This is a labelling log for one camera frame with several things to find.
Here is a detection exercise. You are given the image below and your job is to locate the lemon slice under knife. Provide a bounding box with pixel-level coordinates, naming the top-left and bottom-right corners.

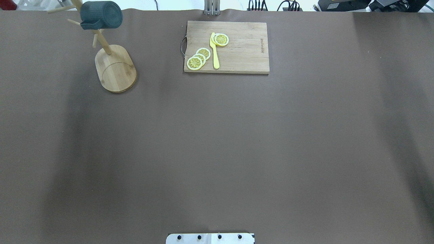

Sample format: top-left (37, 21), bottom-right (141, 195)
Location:
top-left (210, 33), bottom-right (219, 46)

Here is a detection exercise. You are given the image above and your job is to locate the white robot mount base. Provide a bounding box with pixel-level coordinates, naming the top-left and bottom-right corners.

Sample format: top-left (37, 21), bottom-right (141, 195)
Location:
top-left (165, 232), bottom-right (255, 244)

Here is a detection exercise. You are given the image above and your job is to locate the wooden cutting board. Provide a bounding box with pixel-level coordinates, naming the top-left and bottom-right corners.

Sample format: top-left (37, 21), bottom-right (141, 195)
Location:
top-left (183, 20), bottom-right (270, 75)

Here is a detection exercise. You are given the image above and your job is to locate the lemon slice front left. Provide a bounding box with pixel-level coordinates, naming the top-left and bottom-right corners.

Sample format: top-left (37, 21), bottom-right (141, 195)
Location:
top-left (186, 57), bottom-right (202, 70)

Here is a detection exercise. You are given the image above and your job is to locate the aluminium frame post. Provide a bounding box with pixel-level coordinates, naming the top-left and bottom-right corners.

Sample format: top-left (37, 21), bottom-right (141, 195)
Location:
top-left (203, 0), bottom-right (221, 16)

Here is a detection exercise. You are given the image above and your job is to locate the dark teal cup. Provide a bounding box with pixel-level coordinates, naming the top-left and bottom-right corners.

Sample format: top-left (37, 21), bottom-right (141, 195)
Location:
top-left (80, 1), bottom-right (123, 30)

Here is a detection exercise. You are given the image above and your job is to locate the wooden cup storage rack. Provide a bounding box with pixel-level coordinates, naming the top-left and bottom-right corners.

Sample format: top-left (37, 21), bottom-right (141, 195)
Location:
top-left (47, 0), bottom-right (137, 93)

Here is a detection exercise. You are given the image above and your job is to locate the lemon slice middle left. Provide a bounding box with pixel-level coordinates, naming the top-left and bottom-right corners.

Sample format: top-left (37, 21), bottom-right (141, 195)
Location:
top-left (192, 54), bottom-right (206, 65)

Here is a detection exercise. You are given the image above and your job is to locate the lemon slice by knife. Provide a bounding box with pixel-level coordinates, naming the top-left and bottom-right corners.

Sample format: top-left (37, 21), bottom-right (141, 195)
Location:
top-left (213, 33), bottom-right (229, 46)

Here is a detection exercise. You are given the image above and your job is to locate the yellow plastic knife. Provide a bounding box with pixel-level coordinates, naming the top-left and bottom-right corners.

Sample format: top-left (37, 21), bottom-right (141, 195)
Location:
top-left (209, 32), bottom-right (220, 69)

